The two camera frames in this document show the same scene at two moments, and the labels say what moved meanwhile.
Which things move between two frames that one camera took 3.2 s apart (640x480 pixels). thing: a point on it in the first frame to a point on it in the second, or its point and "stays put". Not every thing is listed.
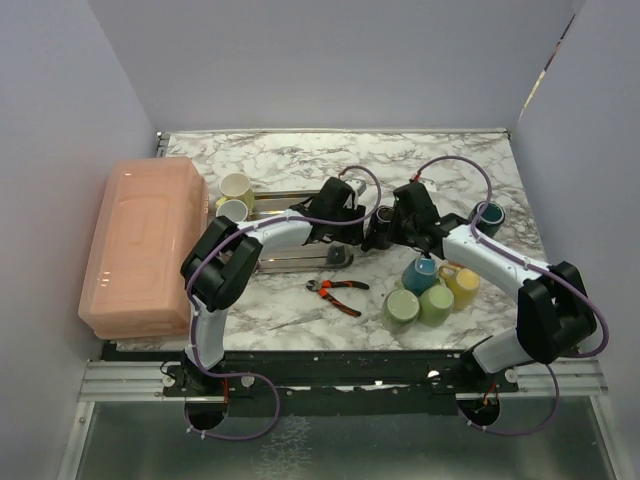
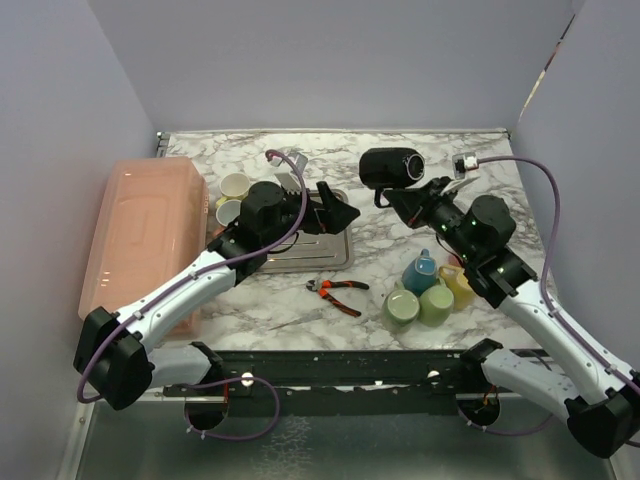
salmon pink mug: [233, 209] stays put
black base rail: [353, 382] stays put
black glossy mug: [385, 228] to [384, 168]
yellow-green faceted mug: [236, 186] stays put
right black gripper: [400, 237] to [412, 203]
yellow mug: [464, 282] stays put
